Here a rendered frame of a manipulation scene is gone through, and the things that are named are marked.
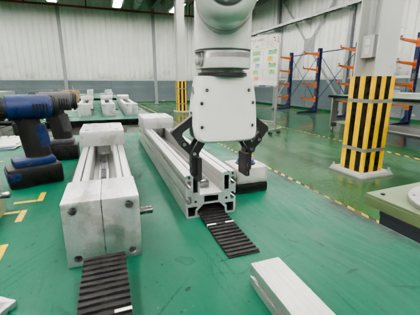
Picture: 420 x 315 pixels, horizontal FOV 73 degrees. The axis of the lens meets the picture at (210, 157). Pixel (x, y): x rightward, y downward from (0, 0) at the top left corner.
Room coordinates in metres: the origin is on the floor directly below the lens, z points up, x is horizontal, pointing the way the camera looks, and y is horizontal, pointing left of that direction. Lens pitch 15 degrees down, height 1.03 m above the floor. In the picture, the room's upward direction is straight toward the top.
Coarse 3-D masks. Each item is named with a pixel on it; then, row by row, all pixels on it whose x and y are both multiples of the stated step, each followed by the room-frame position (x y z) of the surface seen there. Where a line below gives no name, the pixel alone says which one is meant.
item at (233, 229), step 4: (224, 228) 0.44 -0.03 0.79; (228, 228) 0.44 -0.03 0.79; (232, 228) 0.44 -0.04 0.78; (236, 228) 0.45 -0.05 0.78; (240, 228) 0.44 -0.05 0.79; (212, 232) 0.43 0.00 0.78; (216, 232) 0.43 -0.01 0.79; (220, 232) 0.43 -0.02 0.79; (224, 232) 0.43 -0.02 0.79; (228, 232) 0.43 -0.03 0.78; (232, 232) 0.43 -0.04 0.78
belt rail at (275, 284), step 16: (256, 272) 0.30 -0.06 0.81; (272, 272) 0.29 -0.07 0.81; (288, 272) 0.29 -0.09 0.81; (256, 288) 0.29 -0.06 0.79; (272, 288) 0.26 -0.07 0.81; (288, 288) 0.26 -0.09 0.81; (304, 288) 0.26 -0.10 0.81; (272, 304) 0.26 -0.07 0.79; (288, 304) 0.24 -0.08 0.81; (304, 304) 0.24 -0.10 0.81; (320, 304) 0.24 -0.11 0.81
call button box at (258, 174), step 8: (232, 160) 0.69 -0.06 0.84; (232, 168) 0.63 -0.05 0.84; (256, 168) 0.63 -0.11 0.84; (264, 168) 0.63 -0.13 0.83; (240, 176) 0.61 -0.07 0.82; (248, 176) 0.62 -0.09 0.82; (256, 176) 0.63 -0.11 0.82; (264, 176) 0.63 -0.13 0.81; (240, 184) 0.62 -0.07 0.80; (248, 184) 0.62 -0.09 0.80; (256, 184) 0.63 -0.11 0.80; (264, 184) 0.63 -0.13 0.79; (240, 192) 0.61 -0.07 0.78
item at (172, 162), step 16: (144, 144) 1.06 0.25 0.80; (160, 144) 0.76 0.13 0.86; (176, 144) 0.87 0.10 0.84; (160, 160) 0.74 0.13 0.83; (176, 160) 0.59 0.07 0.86; (208, 160) 0.60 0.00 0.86; (176, 176) 0.55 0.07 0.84; (208, 176) 0.59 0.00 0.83; (224, 176) 0.54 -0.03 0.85; (176, 192) 0.56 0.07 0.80; (192, 192) 0.49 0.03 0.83; (208, 192) 0.51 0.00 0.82; (224, 192) 0.51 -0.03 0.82; (192, 208) 0.51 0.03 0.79; (224, 208) 0.51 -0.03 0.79
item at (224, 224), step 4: (232, 220) 0.47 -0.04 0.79; (208, 224) 0.45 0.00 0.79; (212, 224) 0.45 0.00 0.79; (216, 224) 0.45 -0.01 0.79; (220, 224) 0.46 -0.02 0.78; (224, 224) 0.45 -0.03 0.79; (228, 224) 0.45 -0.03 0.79; (232, 224) 0.45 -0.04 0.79; (236, 224) 0.46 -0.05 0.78; (208, 228) 0.45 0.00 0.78; (212, 228) 0.44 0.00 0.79; (216, 228) 0.44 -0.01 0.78; (220, 228) 0.45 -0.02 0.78
